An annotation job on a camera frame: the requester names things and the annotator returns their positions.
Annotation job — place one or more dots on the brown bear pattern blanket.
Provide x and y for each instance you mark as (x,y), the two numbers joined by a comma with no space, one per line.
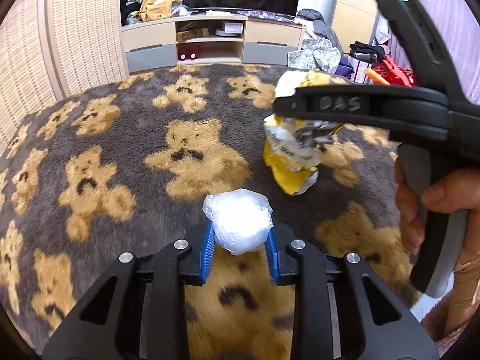
(126,167)

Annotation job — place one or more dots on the patterned grey cloth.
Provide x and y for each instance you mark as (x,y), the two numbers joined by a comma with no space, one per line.
(317,54)

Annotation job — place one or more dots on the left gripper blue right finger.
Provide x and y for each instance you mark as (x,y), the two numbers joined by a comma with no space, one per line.
(271,251)

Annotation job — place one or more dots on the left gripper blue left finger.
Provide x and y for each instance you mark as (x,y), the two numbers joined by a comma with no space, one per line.
(207,253)

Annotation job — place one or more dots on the beige tv cabinet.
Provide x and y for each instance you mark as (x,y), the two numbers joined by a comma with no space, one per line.
(207,39)

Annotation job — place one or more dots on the person's right hand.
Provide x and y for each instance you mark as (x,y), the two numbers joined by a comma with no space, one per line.
(459,190)

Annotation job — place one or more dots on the white plastic wrap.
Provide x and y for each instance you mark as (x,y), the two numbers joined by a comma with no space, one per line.
(241,219)

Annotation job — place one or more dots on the yellow bag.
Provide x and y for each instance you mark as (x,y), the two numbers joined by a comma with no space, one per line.
(152,10)

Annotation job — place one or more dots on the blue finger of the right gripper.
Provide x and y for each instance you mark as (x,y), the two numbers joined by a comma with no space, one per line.
(316,132)
(315,102)

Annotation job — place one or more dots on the woven beige screen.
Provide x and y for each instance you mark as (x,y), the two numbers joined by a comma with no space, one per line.
(52,49)

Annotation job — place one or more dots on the orange stick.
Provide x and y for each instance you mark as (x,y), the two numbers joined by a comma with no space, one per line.
(376,78)

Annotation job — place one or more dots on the red plastic basket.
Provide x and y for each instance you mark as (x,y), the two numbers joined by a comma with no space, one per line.
(393,74)

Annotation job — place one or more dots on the yellow snack wrapper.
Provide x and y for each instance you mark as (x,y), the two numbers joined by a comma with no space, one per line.
(293,165)

